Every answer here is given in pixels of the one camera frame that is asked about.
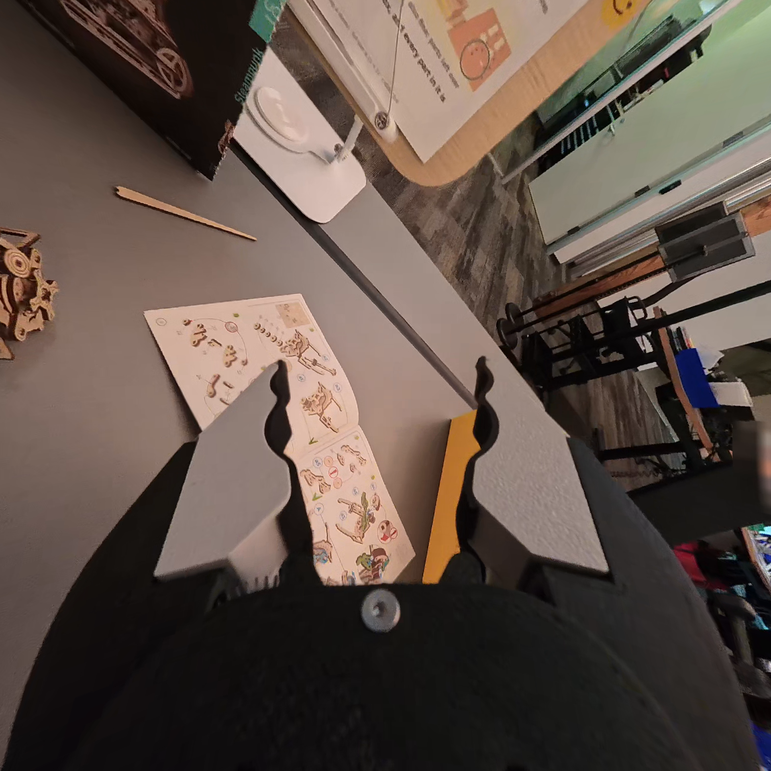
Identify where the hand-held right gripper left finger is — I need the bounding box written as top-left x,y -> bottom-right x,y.
153,360 -> 323,588

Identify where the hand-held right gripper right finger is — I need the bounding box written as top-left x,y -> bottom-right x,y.
449,355 -> 610,588

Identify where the wooden gear model assembly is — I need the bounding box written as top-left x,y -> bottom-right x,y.
0,226 -> 61,362

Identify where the black model kit box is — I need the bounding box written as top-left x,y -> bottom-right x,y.
15,0 -> 290,182

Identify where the yellow plastic bin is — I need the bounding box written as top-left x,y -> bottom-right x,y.
422,410 -> 483,585

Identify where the illustrated instruction booklet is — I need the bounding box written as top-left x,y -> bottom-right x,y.
143,293 -> 416,588

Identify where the black light stand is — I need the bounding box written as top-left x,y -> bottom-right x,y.
497,280 -> 771,362

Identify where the blue storage bin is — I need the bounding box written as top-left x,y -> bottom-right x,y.
675,346 -> 720,410

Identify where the thin wooden stick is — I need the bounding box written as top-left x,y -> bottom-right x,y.
116,186 -> 258,243

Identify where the grey sign panel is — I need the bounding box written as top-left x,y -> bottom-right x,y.
655,202 -> 757,284

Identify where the white document stand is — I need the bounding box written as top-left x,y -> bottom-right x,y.
232,0 -> 400,225

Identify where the wooden post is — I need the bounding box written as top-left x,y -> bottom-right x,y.
530,199 -> 771,314

